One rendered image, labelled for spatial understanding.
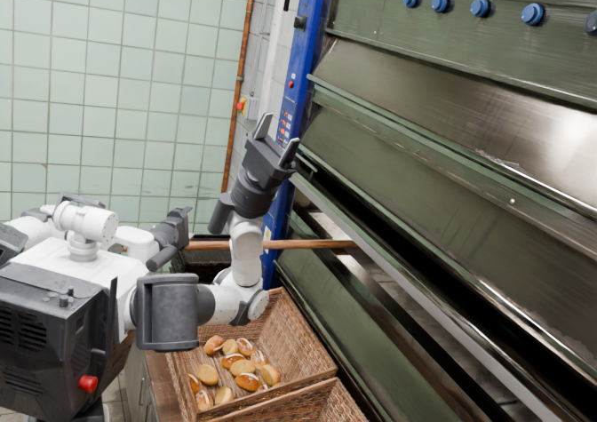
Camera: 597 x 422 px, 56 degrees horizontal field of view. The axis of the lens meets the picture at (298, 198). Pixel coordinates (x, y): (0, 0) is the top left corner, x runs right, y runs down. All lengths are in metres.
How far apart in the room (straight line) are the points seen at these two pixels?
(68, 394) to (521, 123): 1.07
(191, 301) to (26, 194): 2.01
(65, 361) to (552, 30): 1.15
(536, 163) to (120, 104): 2.16
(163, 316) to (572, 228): 0.81
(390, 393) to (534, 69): 0.96
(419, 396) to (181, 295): 0.78
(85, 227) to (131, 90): 1.80
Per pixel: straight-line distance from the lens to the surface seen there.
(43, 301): 1.12
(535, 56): 1.34
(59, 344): 1.11
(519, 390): 1.14
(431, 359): 1.57
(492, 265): 1.35
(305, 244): 1.96
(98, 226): 1.19
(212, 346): 2.34
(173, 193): 3.13
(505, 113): 1.37
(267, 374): 2.26
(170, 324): 1.15
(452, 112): 1.49
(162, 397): 2.19
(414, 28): 1.71
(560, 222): 1.24
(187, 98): 2.99
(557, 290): 1.25
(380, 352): 1.78
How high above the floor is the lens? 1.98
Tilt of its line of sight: 19 degrees down
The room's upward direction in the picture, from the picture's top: 11 degrees clockwise
